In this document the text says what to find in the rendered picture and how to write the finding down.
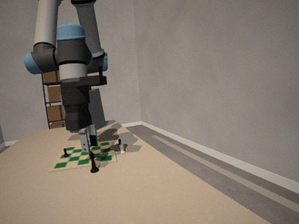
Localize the green and cream chessboard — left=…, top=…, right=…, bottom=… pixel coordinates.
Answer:
left=48, top=141, right=117, bottom=173

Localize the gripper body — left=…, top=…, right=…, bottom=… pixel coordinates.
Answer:
left=59, top=63, right=107, bottom=130

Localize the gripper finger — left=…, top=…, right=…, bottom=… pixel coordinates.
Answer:
left=70, top=129, right=90, bottom=153
left=85, top=124, right=98, bottom=147

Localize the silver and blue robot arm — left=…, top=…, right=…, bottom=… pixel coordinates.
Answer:
left=24, top=0, right=108, bottom=74

